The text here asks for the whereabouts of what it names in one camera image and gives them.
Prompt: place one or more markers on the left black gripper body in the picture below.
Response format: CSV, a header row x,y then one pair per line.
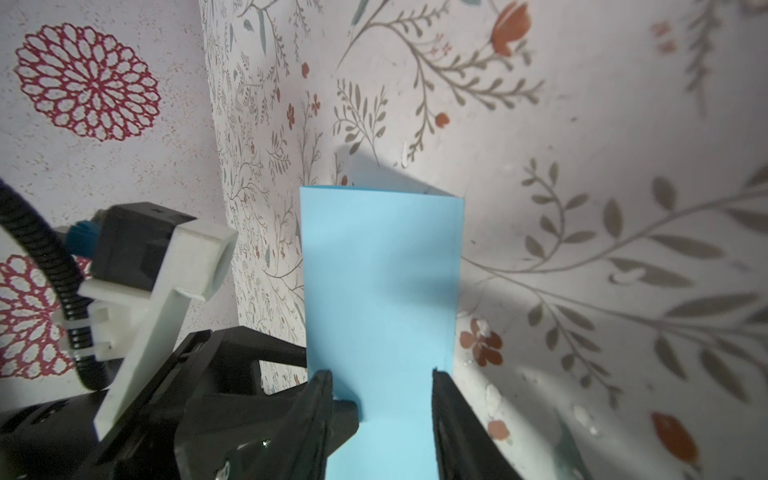
x,y
57,440

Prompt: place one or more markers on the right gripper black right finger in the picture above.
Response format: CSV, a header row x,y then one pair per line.
x,y
464,450

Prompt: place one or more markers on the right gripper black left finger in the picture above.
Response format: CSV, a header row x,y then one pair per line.
x,y
299,449

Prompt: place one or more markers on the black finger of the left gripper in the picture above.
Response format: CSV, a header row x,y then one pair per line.
x,y
223,432

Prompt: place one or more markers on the light blue square paper sheet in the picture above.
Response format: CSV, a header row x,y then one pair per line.
x,y
381,284

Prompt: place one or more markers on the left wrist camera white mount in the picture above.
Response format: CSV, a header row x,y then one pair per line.
x,y
148,263

